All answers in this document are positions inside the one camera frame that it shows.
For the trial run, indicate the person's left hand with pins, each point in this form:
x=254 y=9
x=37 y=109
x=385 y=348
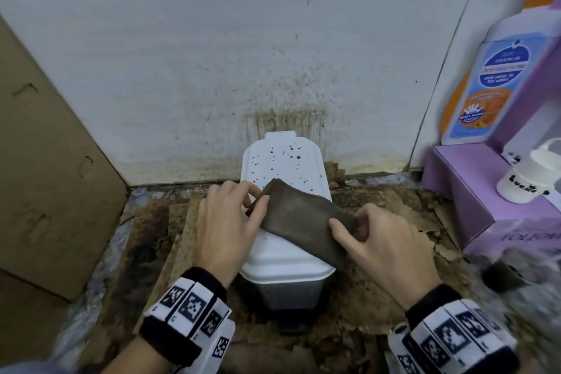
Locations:
x=221 y=233

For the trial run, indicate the person's right hand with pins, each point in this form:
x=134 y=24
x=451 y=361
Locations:
x=390 y=255

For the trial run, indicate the person's left thumb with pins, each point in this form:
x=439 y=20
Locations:
x=260 y=213

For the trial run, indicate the person's right thumb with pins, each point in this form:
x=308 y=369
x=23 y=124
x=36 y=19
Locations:
x=344 y=234

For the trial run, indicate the brown cloth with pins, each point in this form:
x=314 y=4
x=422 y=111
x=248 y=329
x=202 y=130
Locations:
x=302 y=220

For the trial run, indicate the person's left forearm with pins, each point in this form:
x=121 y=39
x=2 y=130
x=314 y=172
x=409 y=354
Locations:
x=136 y=358

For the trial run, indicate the white lidded pedal bin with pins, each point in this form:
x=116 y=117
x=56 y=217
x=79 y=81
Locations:
x=285 y=264

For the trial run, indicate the torn brown cardboard floor sheets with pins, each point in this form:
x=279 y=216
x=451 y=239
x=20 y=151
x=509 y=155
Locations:
x=381 y=299

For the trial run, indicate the left wristband with marker tags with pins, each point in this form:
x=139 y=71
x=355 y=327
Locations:
x=188 y=312

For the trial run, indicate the wristband with marker tags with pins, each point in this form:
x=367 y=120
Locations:
x=451 y=334
x=188 y=312

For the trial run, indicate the purple cardboard display stand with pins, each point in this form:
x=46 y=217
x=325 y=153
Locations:
x=473 y=194

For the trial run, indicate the right wristband with marker tags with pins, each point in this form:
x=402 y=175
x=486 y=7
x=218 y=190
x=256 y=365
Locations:
x=451 y=334

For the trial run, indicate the white bottle with blue label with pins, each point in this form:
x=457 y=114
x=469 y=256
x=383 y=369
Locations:
x=491 y=80

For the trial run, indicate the large brown cardboard box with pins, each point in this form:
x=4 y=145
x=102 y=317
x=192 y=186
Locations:
x=48 y=176

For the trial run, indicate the small brown cardboard box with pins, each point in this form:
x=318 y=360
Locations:
x=26 y=321

